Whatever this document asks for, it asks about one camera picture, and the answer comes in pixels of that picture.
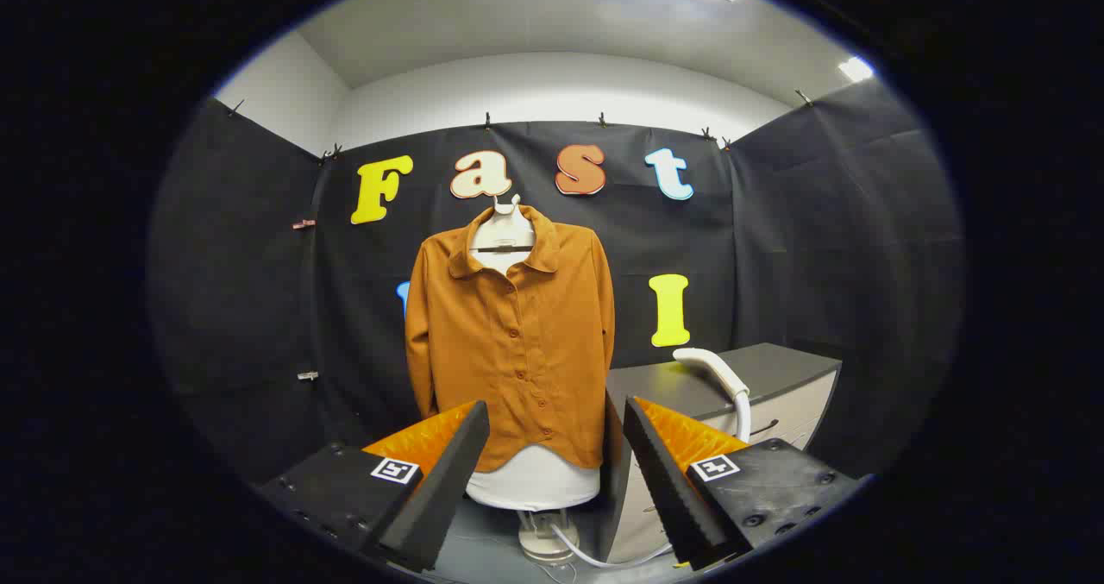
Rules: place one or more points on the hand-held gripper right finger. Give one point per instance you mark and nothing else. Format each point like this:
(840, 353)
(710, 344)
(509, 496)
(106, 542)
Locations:
(668, 480)

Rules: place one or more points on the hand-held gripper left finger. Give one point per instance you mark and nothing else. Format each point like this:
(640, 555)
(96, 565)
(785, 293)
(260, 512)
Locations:
(448, 472)

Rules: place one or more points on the white garment steamer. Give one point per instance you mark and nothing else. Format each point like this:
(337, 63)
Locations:
(711, 367)

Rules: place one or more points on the brown button shirt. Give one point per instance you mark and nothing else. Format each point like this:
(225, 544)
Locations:
(517, 351)

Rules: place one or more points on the white mannequin torso form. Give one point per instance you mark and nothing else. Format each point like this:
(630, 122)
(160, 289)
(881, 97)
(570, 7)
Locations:
(535, 482)

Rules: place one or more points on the white mannequin stand base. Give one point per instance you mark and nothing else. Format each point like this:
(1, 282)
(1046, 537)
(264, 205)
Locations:
(545, 546)

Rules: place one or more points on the grey cabinet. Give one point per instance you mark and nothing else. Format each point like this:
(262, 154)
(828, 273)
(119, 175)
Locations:
(780, 368)

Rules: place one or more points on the black backdrop cloth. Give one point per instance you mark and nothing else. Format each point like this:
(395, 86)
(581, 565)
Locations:
(776, 222)

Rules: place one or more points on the row of black clips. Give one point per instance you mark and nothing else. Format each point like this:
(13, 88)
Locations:
(487, 120)

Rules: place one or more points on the ceiling light panel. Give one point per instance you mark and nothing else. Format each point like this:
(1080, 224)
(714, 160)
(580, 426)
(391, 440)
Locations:
(856, 68)

